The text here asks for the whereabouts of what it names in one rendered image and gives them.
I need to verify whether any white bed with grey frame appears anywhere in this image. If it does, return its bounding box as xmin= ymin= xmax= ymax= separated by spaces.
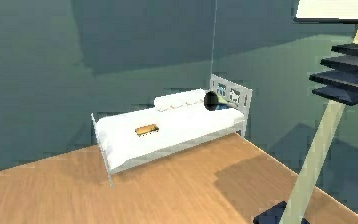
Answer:
xmin=90 ymin=73 xmax=254 ymax=190

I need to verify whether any white pillow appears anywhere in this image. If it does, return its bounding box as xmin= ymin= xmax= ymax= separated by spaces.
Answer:
xmin=153 ymin=88 xmax=208 ymax=113

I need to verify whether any cream floor lamp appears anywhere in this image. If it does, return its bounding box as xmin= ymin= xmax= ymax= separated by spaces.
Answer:
xmin=252 ymin=0 xmax=358 ymax=224

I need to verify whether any dark blue green cushion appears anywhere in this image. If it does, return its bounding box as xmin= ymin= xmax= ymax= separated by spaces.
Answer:
xmin=215 ymin=96 xmax=238 ymax=111

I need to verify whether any black round ball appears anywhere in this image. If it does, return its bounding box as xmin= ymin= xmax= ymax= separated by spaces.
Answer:
xmin=203 ymin=91 xmax=220 ymax=111

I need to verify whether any yellow flat rectangular device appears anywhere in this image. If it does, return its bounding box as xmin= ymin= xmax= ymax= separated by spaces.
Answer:
xmin=134 ymin=123 xmax=160 ymax=138

